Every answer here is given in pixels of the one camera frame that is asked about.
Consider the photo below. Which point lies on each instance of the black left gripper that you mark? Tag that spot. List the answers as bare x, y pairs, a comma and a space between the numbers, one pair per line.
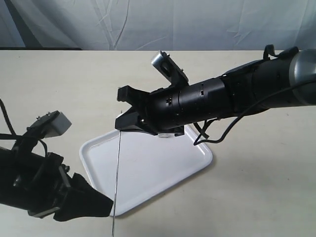
41, 186

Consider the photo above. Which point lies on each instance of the white foam piece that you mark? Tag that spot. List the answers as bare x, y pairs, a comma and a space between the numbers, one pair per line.
163, 135

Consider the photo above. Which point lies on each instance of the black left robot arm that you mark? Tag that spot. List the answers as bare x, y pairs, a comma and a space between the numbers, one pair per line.
6, 177

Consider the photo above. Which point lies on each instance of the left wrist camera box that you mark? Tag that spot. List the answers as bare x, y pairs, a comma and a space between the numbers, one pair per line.
52, 124

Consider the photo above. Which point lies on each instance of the white rectangular plastic tray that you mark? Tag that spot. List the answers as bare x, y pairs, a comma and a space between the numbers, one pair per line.
148, 165

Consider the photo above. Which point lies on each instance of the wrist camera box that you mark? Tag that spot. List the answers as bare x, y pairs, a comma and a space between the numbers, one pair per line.
52, 124
169, 69

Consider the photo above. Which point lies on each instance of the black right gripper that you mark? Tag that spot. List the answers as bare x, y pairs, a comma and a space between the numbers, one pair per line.
167, 110

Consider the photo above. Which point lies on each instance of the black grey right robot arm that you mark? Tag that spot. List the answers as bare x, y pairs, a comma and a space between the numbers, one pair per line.
286, 79

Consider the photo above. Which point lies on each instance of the thin metal skewer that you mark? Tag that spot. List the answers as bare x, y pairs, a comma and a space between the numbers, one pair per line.
116, 187

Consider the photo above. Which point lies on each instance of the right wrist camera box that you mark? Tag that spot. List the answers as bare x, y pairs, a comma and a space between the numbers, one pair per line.
169, 69

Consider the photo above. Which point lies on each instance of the white backdrop cloth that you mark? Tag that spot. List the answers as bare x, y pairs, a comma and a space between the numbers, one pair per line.
158, 24

